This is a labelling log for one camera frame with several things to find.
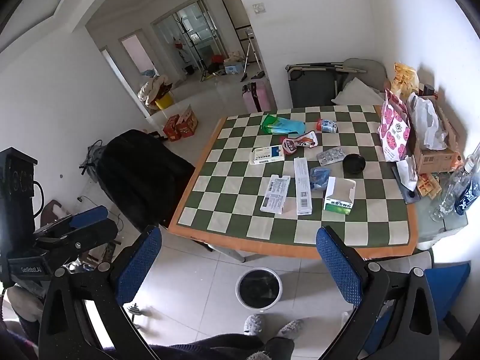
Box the white tissue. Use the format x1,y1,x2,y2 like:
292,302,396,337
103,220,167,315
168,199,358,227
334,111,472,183
395,156,419,192

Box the silver ladder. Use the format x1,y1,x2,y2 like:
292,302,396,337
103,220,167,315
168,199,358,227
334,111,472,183
241,32,260,83

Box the person's left forearm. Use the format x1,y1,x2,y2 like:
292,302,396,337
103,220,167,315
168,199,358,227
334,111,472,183
0,285,45,360

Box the cardboard box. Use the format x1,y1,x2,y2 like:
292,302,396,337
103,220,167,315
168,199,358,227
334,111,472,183
407,95,462,175

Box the yellow snack bag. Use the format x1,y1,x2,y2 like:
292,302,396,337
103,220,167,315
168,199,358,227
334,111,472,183
392,62,420,96

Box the flat white printed box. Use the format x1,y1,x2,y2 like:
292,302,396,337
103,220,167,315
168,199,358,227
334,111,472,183
260,174,291,214

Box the small orange blue carton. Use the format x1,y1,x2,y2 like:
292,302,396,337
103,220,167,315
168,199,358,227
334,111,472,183
316,118,339,134

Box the white bin with black liner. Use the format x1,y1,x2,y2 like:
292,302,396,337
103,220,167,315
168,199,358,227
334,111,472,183
235,267,282,311

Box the pink floral paper bag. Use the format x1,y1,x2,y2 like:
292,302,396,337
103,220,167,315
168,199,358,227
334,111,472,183
378,89,411,163

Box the beige cloth bundle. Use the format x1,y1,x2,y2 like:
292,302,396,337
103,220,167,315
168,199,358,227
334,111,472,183
138,75,173,106

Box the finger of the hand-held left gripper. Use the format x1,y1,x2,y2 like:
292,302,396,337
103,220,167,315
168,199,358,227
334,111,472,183
34,205,110,239
34,219,120,271

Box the person's legs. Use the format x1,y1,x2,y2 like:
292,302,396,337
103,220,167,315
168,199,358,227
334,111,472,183
146,333,295,360

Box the large black bag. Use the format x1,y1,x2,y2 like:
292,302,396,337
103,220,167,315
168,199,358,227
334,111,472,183
98,129,196,229

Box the grey bag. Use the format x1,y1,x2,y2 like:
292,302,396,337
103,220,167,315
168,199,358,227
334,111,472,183
80,140,109,185

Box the grey fuzzy slipper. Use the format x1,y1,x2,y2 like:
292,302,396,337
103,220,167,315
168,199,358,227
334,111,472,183
244,315,265,336
279,319,305,340

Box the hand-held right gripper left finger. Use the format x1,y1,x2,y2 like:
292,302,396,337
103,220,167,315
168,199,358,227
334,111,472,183
37,225,163,360

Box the white plastic bag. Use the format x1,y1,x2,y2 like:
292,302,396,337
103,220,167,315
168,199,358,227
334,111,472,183
407,92,449,151

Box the small dumbbell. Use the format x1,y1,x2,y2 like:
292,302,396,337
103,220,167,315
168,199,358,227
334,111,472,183
125,303,151,324

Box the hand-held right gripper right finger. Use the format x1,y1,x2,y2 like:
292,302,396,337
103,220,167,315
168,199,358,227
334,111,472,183
316,226,440,360

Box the blue bottle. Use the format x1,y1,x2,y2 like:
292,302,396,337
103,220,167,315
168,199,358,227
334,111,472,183
454,172,480,216

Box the dark folding bed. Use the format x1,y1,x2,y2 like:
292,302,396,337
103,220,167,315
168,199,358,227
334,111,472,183
286,62,366,107

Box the black cable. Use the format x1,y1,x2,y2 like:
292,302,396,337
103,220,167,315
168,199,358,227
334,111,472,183
33,180,46,219

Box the yellow bin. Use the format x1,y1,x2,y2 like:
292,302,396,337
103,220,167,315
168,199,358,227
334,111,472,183
154,92,175,111

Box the grey chair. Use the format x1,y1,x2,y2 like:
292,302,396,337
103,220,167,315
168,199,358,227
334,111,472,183
343,58,389,83

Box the clear glass bottle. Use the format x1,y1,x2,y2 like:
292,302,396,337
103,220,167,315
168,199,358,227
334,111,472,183
430,143,480,222

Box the pink suitcase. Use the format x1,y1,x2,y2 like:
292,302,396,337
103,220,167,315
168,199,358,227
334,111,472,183
242,79,271,113

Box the glass sliding door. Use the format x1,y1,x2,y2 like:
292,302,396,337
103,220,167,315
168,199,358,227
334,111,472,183
152,0,226,83

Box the green white checkered tablecloth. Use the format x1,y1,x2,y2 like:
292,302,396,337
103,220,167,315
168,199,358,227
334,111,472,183
168,104,419,259

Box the white table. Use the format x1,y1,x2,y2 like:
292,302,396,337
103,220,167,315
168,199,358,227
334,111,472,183
168,104,471,264

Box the white blue medicine box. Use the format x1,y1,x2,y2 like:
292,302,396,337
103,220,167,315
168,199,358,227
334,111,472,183
249,144,286,166

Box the red white snack wrapper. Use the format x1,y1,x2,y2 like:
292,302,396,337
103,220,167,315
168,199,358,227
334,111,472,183
281,130,319,155

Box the silver blister pack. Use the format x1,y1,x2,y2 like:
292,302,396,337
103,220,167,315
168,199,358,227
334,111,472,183
317,147,346,166

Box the black bowl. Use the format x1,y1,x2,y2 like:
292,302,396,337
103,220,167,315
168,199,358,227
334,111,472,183
342,154,366,176

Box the red gift box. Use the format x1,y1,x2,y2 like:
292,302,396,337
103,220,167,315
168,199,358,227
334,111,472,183
176,105,199,139
163,114,181,142

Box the white pillow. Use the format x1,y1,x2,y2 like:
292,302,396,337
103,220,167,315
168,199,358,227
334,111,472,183
331,77,387,106

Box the crumpled blue wrapper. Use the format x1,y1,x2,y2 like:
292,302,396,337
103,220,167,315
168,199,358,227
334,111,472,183
309,167,331,192

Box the open green white box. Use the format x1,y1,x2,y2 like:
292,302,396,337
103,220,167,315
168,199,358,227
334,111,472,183
323,176,356,215

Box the black coat rack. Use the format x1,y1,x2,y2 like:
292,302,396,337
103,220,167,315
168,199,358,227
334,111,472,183
176,11,205,74

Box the long white box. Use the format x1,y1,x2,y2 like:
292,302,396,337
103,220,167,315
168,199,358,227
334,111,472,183
293,157,314,216

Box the red yellow packet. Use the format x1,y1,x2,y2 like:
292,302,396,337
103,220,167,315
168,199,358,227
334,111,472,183
416,172,443,199

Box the green blue plastic bag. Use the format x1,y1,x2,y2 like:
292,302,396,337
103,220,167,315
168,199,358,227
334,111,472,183
260,114,306,136

